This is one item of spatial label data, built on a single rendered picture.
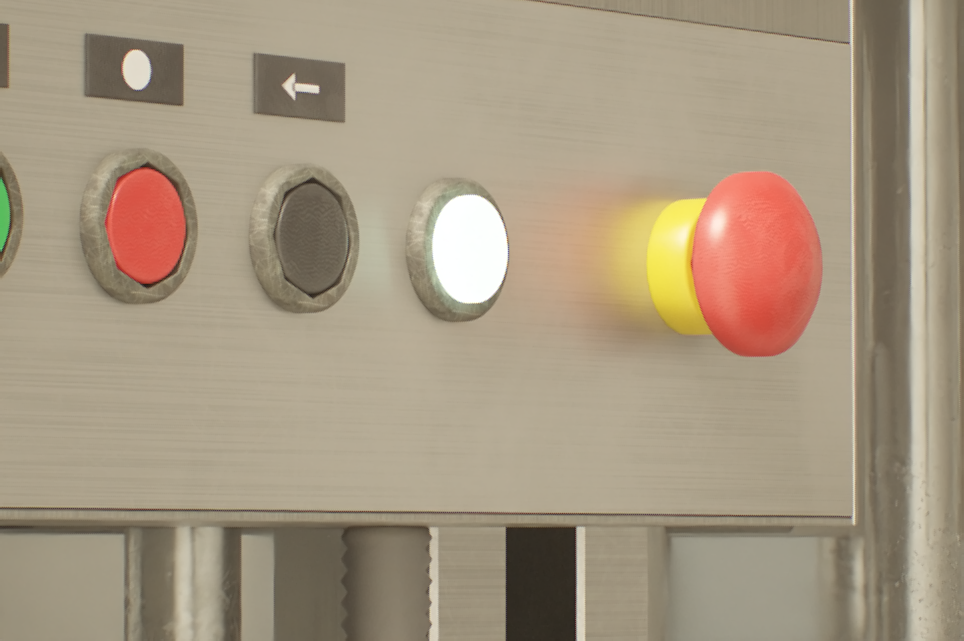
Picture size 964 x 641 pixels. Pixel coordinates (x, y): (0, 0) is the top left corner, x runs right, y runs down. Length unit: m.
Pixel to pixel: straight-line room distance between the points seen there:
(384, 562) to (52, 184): 0.22
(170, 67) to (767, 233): 0.16
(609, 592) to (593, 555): 0.01
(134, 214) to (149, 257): 0.01
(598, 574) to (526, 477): 0.27
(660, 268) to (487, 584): 0.21
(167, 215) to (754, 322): 0.16
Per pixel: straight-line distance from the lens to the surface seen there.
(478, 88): 1.05
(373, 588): 1.15
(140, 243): 0.96
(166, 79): 0.97
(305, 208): 1.00
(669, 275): 1.08
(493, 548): 1.28
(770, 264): 1.08
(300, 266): 0.99
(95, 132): 0.96
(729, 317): 1.07
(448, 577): 1.27
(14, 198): 0.94
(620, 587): 1.33
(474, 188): 1.04
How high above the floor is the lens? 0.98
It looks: 3 degrees up
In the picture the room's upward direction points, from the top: straight up
